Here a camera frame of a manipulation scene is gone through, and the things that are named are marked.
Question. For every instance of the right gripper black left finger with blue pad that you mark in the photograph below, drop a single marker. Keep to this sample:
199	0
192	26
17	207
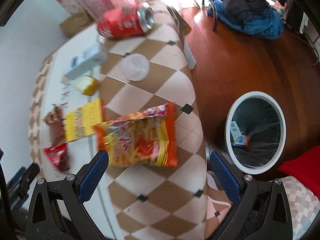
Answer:
57	209

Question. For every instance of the yellow white small wrapper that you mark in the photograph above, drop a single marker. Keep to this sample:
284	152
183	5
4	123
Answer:
87	85

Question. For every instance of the clear plastic lid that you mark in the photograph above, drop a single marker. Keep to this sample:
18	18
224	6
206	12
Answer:
135	67

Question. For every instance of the red coke can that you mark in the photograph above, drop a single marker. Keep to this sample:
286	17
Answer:
131	20

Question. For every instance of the white blue carton box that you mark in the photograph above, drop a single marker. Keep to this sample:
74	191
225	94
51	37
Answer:
88	59

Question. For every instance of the white round trash bin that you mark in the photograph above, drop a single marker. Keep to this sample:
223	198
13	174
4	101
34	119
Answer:
259	116

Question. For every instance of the brown snack wrapper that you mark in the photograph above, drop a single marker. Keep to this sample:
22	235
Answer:
54	119

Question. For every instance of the brown paper bag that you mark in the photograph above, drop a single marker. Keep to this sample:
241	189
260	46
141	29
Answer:
76	23

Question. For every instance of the pile of dark blue clothes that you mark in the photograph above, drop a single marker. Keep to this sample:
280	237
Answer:
252	17

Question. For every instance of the checkered brown white tablecloth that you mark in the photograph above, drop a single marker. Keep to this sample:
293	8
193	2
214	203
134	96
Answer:
135	201

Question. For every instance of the blue white milk carton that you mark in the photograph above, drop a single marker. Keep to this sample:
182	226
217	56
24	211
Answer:
238	139

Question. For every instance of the red snack wrapper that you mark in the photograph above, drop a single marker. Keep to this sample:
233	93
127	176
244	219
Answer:
58	156

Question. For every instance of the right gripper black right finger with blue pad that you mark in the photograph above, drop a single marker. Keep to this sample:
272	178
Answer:
260	209

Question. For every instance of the yellow cigarette box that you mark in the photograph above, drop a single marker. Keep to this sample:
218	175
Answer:
79	122

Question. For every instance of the orange noodle snack bag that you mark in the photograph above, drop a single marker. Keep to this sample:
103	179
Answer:
145	137

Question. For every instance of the red cloth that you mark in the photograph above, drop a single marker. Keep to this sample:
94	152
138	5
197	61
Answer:
305	169

